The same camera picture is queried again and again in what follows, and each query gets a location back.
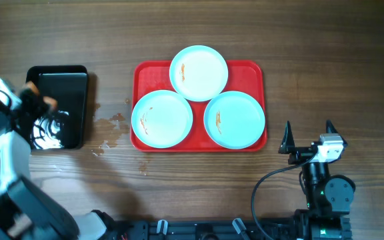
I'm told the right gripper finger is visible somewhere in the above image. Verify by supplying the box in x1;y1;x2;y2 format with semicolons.
325;119;347;147
278;121;295;154

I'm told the green and orange sponge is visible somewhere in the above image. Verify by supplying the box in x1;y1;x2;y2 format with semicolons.
20;81;58;111

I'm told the light blue plate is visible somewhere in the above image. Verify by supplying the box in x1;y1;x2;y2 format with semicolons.
203;91;265;150
131;90;193;149
169;45;229;102

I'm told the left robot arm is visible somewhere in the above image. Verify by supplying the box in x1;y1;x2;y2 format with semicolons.
0;85;118;239

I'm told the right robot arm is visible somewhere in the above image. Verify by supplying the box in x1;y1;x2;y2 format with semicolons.
279;120;356;239

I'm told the black rectangular water tray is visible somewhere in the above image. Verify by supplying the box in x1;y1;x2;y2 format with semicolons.
26;65;89;150

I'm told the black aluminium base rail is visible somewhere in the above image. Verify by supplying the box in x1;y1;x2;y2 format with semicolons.
111;217;352;240

